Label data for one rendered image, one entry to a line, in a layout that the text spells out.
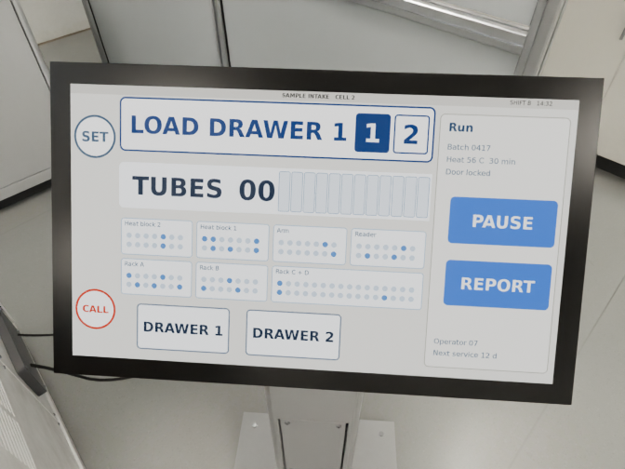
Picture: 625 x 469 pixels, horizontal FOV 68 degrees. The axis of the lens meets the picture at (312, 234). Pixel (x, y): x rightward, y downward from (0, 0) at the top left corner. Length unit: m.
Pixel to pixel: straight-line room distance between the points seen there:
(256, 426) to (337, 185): 1.12
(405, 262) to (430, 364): 0.10
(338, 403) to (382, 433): 0.71
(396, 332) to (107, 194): 0.31
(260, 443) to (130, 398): 0.45
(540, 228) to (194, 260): 0.33
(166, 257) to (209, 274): 0.05
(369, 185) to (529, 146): 0.15
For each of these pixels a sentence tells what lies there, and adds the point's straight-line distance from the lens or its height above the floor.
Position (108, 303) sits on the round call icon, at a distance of 0.51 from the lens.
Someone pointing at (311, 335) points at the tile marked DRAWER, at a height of 1.00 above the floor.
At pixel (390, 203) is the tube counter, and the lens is 0.45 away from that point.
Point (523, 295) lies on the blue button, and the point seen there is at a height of 1.04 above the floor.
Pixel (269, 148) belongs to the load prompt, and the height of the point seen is 1.14.
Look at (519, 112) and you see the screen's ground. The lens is 0.48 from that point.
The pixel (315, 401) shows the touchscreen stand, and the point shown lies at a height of 0.70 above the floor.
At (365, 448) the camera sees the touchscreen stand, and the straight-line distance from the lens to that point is 1.45.
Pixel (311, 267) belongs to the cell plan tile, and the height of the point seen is 1.06.
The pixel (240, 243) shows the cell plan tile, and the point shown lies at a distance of 0.46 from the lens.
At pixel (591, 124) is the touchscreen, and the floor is 1.17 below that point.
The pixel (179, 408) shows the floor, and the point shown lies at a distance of 1.58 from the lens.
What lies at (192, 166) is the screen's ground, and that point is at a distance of 0.46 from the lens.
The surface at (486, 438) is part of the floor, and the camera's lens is 1.58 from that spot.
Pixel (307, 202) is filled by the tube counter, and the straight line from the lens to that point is 0.44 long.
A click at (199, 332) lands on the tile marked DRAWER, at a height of 1.00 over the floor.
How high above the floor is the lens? 1.40
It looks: 45 degrees down
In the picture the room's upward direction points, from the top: straight up
